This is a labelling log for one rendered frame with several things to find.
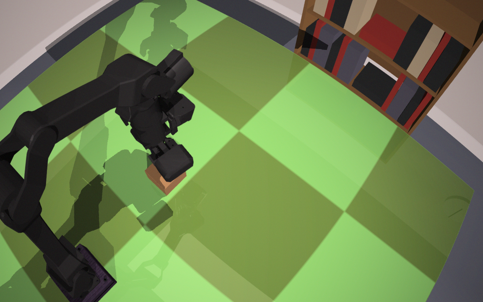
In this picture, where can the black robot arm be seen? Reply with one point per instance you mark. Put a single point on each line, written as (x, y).
(139, 91)

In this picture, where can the brown block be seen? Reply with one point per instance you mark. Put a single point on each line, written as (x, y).
(159, 181)

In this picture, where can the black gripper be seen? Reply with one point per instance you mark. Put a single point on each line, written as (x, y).
(170, 159)

